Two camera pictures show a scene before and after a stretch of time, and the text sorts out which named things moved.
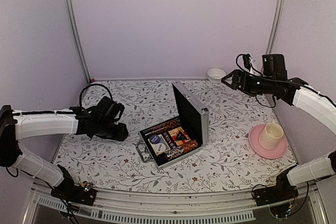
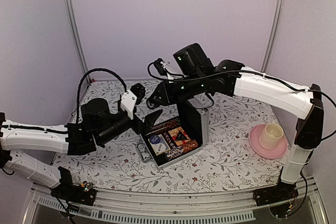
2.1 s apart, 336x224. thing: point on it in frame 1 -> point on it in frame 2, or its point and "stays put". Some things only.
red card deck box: [179, 136] stays put
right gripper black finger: [234, 75] -> [153, 102]
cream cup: [271, 132] stays put
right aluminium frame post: [280, 3] stays put
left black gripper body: [115, 135] -> [135, 127]
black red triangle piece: [181, 136] stays put
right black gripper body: [252, 88] -> [174, 96]
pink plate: [273, 153] stays put
